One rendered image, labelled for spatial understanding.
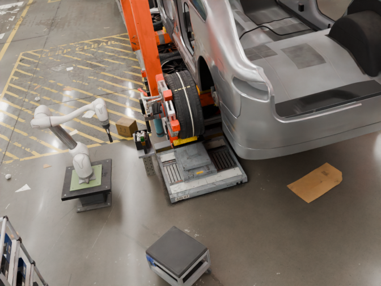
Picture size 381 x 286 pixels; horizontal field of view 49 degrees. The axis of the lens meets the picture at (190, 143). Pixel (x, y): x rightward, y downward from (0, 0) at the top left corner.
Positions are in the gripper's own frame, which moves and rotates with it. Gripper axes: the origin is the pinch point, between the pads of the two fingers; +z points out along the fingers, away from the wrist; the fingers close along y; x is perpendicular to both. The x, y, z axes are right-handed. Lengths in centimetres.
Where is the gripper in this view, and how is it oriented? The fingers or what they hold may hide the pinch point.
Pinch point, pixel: (110, 139)
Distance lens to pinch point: 424.0
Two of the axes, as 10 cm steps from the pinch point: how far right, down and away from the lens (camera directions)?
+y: 3.0, 5.6, -7.7
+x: 9.4, -3.0, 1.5
